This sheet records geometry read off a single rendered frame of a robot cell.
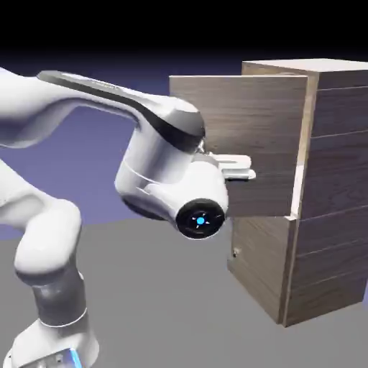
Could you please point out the large wooden cabinet door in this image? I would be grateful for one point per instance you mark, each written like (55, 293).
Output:
(258, 115)

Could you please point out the grey-brown wooden cabinet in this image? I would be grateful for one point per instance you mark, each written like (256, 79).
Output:
(333, 184)

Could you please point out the small wooden cabinet door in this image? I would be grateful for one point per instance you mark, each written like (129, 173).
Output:
(258, 258)

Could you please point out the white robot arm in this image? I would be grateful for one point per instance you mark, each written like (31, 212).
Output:
(161, 149)

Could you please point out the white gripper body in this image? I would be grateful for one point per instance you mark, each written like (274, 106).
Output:
(237, 166)

